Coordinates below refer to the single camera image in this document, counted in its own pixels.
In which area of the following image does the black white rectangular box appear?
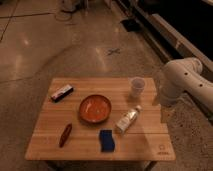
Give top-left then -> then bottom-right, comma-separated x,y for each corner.
51,85 -> 74,102

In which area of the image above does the blue sponge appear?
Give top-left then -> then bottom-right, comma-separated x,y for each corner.
99,130 -> 115,152

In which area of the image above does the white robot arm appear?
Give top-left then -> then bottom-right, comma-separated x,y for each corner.
159,57 -> 213,114

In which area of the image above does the orange ceramic bowl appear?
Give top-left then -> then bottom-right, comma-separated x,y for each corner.
79,94 -> 112,124

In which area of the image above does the clear plastic bottle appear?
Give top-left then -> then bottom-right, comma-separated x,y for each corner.
115,105 -> 142,133

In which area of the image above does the black floor mat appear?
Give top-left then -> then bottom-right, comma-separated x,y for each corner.
121,19 -> 140,32

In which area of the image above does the white object with cables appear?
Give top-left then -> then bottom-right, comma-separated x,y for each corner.
60,0 -> 88,12

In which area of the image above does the red oblong tool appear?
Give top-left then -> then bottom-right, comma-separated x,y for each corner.
59,123 -> 72,148

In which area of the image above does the wooden folding table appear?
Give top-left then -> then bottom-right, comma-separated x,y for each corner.
25,78 -> 176,163

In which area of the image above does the clear plastic cup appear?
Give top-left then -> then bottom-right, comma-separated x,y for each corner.
130,77 -> 145,98

